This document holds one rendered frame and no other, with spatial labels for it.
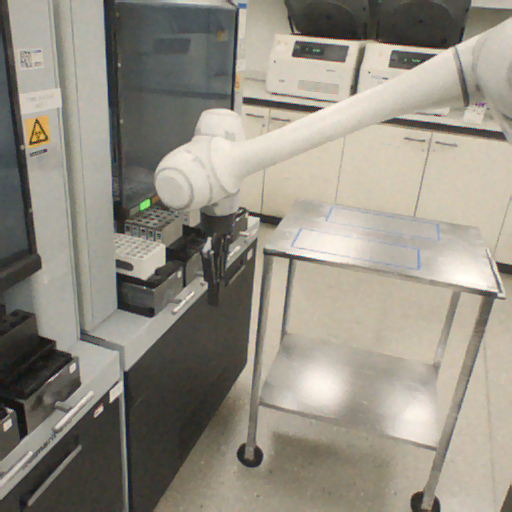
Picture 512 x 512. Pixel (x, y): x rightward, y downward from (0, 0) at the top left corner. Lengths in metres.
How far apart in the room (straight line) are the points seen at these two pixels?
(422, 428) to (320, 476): 0.39
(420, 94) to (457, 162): 2.39
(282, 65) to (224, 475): 2.44
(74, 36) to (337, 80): 2.48
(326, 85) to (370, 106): 2.41
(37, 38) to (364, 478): 1.60
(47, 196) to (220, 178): 0.31
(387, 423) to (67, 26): 1.36
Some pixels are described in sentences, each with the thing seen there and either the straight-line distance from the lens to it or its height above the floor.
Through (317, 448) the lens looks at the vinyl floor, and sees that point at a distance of 1.98.
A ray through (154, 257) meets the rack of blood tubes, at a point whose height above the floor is 0.86.
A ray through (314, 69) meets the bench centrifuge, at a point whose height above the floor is 1.09.
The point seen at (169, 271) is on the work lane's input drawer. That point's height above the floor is 0.82.
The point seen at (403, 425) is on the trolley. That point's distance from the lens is 1.73.
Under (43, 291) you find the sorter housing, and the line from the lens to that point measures 1.03.
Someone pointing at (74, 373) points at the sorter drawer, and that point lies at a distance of 1.02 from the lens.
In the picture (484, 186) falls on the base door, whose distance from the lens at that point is 3.38.
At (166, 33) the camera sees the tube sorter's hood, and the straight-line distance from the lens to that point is 1.24.
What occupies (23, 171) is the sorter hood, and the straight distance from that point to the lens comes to 0.90.
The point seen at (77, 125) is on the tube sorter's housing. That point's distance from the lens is 1.02.
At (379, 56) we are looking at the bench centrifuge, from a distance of 3.33.
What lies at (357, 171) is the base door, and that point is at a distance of 3.40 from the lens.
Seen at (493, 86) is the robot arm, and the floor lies 1.33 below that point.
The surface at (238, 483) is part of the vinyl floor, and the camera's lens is 1.85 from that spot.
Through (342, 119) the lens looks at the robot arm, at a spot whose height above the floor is 1.24.
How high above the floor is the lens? 1.41
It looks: 25 degrees down
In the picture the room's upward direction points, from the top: 5 degrees clockwise
